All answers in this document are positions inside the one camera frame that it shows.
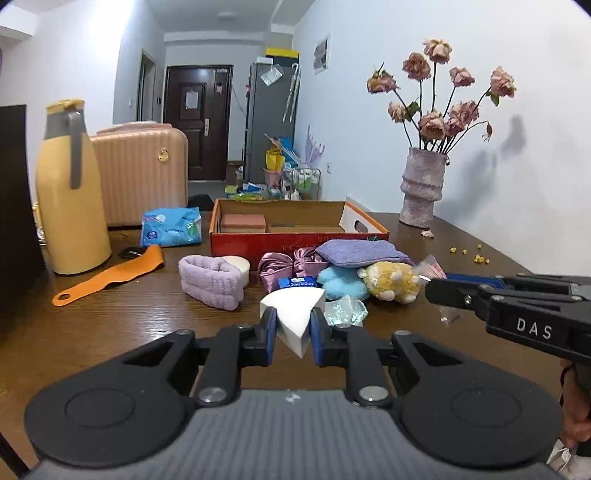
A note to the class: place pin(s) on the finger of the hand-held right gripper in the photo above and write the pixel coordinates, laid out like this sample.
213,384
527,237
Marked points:
452,295
475,278

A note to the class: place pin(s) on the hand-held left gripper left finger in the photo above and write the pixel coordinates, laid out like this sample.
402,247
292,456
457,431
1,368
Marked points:
271,339

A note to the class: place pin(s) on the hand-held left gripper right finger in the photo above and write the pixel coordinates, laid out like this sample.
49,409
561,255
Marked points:
316,339

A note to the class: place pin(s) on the white wedge sponge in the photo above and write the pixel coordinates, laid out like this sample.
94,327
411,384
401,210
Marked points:
293,318

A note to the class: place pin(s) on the yellow plush toy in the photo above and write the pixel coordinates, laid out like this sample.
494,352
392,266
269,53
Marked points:
392,281

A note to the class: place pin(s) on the blue plush toy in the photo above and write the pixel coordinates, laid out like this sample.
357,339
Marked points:
341,281

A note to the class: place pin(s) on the purple satin scrunchie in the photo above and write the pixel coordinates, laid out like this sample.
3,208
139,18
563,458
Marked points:
281,265

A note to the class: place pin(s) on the purple fluffy headband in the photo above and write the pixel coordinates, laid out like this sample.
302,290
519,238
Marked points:
207,286

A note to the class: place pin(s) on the red cardboard box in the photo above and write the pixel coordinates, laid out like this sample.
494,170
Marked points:
277,242

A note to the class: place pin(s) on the purple towel pillow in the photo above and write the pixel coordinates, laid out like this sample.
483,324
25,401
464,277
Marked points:
360,251

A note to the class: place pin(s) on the person's right hand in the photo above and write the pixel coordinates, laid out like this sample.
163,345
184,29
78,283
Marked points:
572,415

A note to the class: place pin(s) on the scattered yellow crumbs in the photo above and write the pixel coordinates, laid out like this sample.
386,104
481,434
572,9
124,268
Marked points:
480,260

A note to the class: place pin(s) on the pink zip bag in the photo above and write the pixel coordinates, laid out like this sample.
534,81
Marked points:
431,267

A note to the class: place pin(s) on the clear glitter bag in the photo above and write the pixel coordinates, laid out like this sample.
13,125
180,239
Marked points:
344,311

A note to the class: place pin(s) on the blue tissue packet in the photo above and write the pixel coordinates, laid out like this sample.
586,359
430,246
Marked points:
298,282

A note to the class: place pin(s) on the fallen rose petal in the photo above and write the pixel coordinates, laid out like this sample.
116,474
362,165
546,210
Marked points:
428,233

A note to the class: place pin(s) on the white round sponge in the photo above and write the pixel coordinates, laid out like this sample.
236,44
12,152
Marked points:
240,267

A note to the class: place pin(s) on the pink textured vase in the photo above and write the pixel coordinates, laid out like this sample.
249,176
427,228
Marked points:
422,194

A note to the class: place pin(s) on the pink sponge block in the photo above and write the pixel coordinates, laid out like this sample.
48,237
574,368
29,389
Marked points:
242,223

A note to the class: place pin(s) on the floor clutter pile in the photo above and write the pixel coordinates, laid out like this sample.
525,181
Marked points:
251,191

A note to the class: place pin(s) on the blue wet wipes pack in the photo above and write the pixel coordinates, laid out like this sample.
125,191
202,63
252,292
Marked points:
168,226

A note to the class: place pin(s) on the dried pink roses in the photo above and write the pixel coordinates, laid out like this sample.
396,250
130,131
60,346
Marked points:
431,124

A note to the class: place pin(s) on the pink bucket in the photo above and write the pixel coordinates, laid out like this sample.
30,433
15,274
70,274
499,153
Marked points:
271,177

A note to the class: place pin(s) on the small black object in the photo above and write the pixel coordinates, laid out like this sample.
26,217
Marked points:
129,252

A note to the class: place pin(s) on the orange shoehorn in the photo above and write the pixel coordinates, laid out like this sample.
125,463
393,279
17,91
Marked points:
115,277

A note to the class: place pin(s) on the yellow bag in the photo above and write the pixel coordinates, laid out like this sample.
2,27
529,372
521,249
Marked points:
274,159

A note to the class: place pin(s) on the dark brown entrance door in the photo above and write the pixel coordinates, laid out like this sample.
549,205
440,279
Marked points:
212,152

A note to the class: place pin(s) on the pink ribbed suitcase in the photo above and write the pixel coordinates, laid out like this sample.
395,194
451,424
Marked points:
138,175

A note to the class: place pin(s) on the grey refrigerator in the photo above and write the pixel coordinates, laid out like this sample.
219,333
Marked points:
263,120

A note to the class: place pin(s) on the yellow thermos bottle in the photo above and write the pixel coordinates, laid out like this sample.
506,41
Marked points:
69,221

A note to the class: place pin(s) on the clear folded umbrella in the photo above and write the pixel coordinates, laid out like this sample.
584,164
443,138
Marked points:
291,97

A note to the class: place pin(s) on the clear plastic bag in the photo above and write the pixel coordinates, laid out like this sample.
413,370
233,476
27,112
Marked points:
271,74

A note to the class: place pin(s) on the grey side door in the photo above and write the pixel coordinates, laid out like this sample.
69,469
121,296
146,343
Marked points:
147,87

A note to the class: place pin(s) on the yellow box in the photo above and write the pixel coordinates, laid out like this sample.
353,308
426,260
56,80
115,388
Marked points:
282,52

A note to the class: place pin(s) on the dark furniture panel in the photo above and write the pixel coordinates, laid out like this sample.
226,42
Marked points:
14,207

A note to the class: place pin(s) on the purple wall decoration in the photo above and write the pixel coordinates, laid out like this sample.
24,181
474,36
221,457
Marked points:
315,147

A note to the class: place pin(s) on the wall poster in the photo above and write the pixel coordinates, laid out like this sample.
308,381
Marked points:
322,53

